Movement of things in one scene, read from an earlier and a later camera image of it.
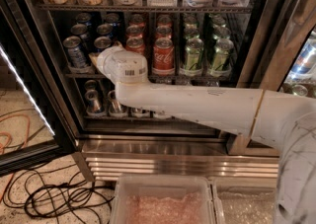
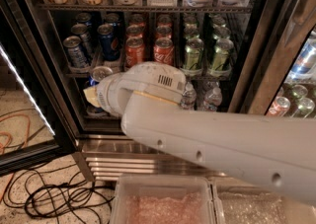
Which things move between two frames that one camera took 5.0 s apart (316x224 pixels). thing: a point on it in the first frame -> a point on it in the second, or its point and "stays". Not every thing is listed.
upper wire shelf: (143, 7) stays
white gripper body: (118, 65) -> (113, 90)
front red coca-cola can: (164, 56) stays
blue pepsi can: (102, 43) -> (98, 73)
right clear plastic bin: (245, 199) stays
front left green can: (194, 53) stays
